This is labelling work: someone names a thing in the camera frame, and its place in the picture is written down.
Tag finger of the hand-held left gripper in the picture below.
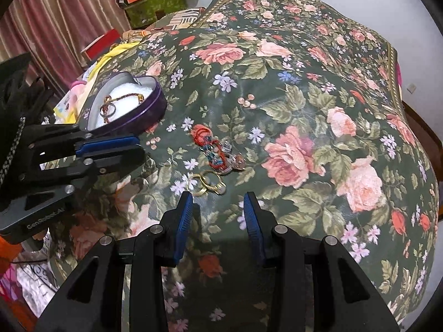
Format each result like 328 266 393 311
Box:
21 123 141 158
17 145 146 211

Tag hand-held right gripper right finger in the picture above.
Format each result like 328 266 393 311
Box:
242 191 398 332

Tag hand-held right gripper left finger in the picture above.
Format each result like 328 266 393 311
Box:
35 191 201 332

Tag purple heart-shaped tin box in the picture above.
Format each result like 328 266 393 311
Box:
77 72 168 135

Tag colourful beaded earrings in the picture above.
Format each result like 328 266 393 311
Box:
199 140 247 174

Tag red beaded bracelet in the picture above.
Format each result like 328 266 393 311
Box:
192 124 221 153

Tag yellow cloth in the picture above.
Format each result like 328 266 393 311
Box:
85 41 141 80

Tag red box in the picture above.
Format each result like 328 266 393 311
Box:
81 28 122 60

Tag patterned white cloth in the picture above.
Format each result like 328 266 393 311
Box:
0 238 61 322

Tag pink striped curtain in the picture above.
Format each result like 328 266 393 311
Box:
0 0 133 87

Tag green patterned box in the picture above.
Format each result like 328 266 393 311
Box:
124 0 188 30

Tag floral tablecloth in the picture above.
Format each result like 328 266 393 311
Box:
48 0 441 332

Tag striped cushion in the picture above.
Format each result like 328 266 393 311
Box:
165 7 209 31

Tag wooden chair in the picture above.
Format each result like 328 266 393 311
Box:
401 100 443 182

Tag braided cord necklace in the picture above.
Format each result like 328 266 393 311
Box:
103 92 146 125

